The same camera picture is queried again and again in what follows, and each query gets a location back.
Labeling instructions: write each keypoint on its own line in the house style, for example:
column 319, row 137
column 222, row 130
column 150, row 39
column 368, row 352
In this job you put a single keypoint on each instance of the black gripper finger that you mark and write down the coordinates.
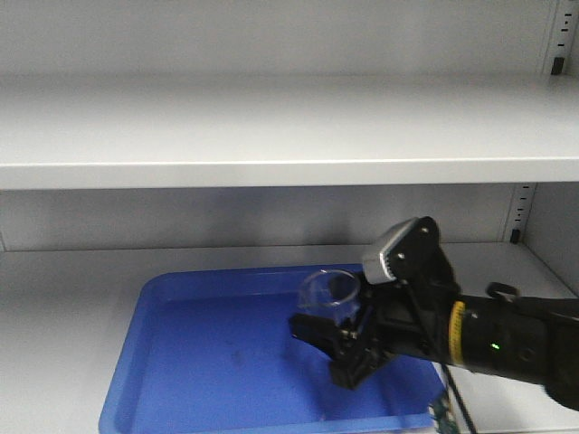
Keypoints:
column 363, row 317
column 319, row 332

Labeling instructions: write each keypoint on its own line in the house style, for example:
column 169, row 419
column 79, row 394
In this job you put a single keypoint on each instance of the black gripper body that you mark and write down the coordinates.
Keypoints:
column 415, row 288

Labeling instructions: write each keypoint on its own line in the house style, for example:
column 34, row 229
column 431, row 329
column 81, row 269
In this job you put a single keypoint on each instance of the clear glass beaker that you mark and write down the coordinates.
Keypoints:
column 330, row 293

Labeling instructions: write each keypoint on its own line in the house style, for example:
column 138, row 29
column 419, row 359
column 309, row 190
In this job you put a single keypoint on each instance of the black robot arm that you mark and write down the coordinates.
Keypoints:
column 528, row 339

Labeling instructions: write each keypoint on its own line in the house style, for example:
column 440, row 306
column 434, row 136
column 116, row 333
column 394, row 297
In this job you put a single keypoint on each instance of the blue plastic tray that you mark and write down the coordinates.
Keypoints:
column 211, row 352

